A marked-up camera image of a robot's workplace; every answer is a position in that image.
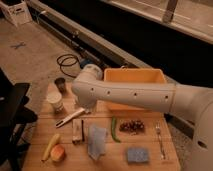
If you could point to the light blue cloth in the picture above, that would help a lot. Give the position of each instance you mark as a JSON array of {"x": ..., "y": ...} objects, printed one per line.
[{"x": 96, "y": 141}]

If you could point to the blue black power tool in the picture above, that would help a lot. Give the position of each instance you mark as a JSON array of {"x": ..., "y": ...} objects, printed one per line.
[{"x": 84, "y": 62}]

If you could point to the white cardboard box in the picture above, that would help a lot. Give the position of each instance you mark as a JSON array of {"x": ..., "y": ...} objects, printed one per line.
[{"x": 17, "y": 14}]

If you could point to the red yellow apple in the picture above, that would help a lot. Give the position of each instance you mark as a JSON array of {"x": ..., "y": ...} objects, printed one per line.
[{"x": 57, "y": 153}]

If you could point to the silver fork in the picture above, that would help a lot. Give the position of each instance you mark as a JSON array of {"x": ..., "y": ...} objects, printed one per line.
[{"x": 158, "y": 132}]

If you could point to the white paper cup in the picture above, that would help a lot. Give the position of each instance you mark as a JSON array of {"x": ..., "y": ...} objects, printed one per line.
[{"x": 55, "y": 100}]

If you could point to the yellow plastic bin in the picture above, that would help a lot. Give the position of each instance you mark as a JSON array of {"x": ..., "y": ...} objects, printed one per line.
[{"x": 134, "y": 75}]

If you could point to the dark metal cup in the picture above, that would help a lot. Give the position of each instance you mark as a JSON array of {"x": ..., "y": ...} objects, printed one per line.
[{"x": 60, "y": 84}]

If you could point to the black chair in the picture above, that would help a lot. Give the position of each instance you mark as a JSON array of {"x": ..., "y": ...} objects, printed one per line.
[{"x": 14, "y": 115}]

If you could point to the yellow banana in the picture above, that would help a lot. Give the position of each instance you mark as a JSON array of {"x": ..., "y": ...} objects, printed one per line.
[{"x": 52, "y": 142}]

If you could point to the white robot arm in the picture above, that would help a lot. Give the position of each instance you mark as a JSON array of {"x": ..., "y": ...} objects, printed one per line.
[{"x": 191, "y": 103}]

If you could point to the wooden whiteboard eraser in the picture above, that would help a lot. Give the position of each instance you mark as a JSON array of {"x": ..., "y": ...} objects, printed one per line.
[{"x": 77, "y": 131}]

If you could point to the bunch of dark grapes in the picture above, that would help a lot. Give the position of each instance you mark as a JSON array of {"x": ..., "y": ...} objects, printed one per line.
[{"x": 133, "y": 127}]

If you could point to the blue sponge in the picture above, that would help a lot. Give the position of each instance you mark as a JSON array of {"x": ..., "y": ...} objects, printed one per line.
[{"x": 137, "y": 155}]

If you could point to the green chili pepper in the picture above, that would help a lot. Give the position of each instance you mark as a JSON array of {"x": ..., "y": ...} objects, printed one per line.
[{"x": 113, "y": 130}]

